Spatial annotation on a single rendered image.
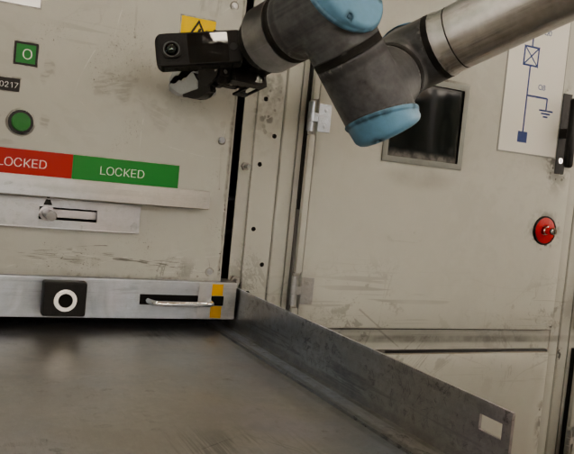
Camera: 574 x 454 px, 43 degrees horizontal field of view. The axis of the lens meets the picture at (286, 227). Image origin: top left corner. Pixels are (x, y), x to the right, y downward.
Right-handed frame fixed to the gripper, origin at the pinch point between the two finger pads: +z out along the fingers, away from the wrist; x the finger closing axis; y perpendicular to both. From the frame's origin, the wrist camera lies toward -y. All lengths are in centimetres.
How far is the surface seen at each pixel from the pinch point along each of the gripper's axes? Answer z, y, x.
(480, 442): -50, -2, -49
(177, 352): -2.9, -3.1, -39.7
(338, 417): -32, -2, -47
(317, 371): -20.6, 6.3, -43.3
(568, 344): -8, 93, -45
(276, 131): 1.3, 21.4, -4.3
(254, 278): 8.2, 20.1, -28.6
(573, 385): -7, 94, -54
